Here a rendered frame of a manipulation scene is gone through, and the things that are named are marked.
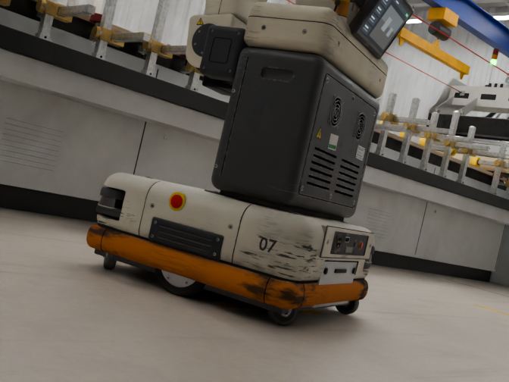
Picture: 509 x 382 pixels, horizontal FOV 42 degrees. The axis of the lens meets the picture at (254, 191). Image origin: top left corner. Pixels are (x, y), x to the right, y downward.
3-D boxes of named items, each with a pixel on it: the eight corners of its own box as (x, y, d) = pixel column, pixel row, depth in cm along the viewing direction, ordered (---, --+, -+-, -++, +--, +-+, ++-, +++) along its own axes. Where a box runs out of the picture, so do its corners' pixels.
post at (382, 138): (379, 168, 415) (397, 93, 415) (376, 167, 412) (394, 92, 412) (375, 167, 417) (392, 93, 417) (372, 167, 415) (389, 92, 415)
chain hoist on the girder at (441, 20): (451, 51, 887) (459, 15, 887) (437, 43, 864) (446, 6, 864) (434, 51, 906) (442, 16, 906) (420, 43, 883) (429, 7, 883)
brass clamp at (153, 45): (173, 58, 299) (175, 48, 299) (148, 49, 290) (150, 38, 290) (164, 58, 304) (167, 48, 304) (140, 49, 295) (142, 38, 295)
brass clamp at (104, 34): (124, 47, 282) (126, 36, 282) (96, 37, 273) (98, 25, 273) (117, 47, 287) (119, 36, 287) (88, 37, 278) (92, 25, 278)
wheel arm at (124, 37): (148, 44, 263) (151, 33, 262) (142, 41, 260) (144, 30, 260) (95, 45, 294) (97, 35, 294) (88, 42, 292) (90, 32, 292)
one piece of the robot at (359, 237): (370, 260, 207) (376, 233, 207) (323, 258, 170) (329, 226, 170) (363, 258, 208) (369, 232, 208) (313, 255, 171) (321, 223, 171)
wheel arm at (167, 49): (199, 56, 280) (201, 46, 280) (193, 54, 277) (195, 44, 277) (143, 55, 311) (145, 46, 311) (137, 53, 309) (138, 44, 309)
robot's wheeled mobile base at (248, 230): (366, 306, 215) (385, 230, 215) (287, 319, 159) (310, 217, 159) (195, 255, 246) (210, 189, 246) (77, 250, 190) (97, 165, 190)
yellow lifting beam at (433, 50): (466, 81, 940) (472, 59, 939) (398, 42, 824) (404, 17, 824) (461, 81, 946) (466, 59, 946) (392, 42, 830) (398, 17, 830)
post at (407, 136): (403, 170, 432) (420, 98, 432) (400, 169, 429) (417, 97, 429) (399, 170, 434) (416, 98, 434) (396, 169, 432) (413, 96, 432)
